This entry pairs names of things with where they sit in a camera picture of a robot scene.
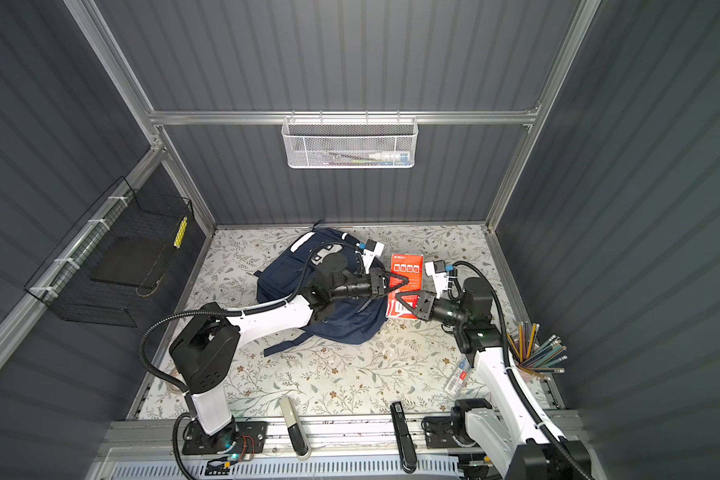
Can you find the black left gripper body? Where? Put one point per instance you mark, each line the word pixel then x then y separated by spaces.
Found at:
pixel 357 286

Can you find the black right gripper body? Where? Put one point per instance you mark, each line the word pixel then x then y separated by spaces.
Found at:
pixel 448 313

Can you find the red card pack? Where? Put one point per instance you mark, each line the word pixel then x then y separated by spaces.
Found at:
pixel 409 271

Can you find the navy blue student backpack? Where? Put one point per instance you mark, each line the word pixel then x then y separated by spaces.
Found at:
pixel 323 265

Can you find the clear pen refill pack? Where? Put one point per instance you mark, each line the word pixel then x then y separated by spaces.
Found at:
pixel 458 378

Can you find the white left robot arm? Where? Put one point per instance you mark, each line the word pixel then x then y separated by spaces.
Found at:
pixel 205 349

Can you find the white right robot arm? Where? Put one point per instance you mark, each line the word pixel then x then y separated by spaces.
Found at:
pixel 519 439

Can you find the pink pencil cup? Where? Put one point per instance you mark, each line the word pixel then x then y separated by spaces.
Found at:
pixel 516 363

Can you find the black and white stapler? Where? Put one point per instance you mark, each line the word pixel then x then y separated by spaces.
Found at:
pixel 296 433

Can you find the white wire mesh basket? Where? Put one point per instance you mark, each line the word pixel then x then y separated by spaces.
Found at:
pixel 372 142

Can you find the black wire wall basket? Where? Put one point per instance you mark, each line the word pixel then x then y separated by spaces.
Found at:
pixel 118 260

